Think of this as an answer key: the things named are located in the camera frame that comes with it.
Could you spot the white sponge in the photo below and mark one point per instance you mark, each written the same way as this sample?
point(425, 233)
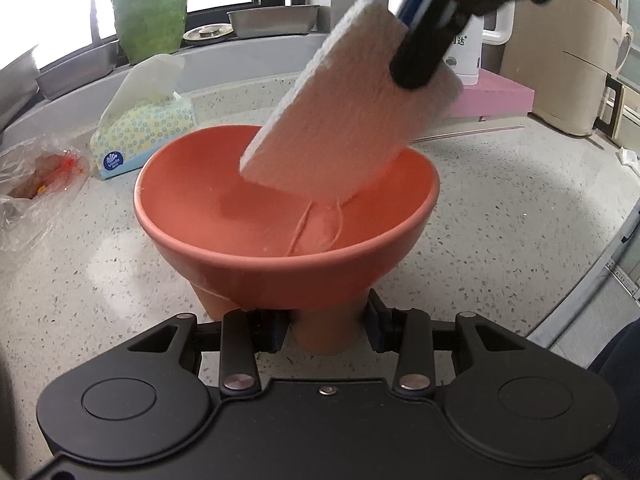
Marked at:
point(330, 110)

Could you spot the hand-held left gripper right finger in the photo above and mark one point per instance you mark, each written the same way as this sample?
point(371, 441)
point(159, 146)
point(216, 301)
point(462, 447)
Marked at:
point(375, 325)

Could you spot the patterned tissue pack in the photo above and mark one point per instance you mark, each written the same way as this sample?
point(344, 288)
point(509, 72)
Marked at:
point(145, 130)

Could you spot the green plant pot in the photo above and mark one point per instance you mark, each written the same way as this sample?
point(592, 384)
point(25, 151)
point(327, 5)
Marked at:
point(147, 10)

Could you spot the round metal lid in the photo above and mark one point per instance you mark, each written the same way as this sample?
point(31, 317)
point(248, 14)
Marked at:
point(207, 32)

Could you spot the rectangular metal tray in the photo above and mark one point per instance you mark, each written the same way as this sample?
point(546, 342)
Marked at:
point(272, 20)
point(77, 70)
point(17, 85)

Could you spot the person's dark blue trousers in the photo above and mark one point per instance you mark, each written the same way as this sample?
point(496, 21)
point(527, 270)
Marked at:
point(620, 360)

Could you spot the beige kitchen appliance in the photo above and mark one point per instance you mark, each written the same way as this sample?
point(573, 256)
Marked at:
point(560, 60)

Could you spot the orange footed bowl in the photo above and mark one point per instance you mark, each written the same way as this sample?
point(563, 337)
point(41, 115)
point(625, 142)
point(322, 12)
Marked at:
point(210, 195)

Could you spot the white electric kettle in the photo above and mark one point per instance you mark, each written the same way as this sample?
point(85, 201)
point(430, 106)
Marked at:
point(475, 45)

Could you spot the pink flat box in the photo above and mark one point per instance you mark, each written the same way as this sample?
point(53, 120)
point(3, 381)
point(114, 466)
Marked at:
point(495, 97)

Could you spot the clear plastic bag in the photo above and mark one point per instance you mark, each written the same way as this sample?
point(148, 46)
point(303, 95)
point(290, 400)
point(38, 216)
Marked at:
point(35, 185)

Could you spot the cream appliance with black trim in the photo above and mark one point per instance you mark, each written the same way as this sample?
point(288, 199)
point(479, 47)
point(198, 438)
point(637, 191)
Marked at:
point(622, 110)

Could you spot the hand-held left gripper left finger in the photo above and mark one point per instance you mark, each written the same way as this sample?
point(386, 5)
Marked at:
point(276, 332)

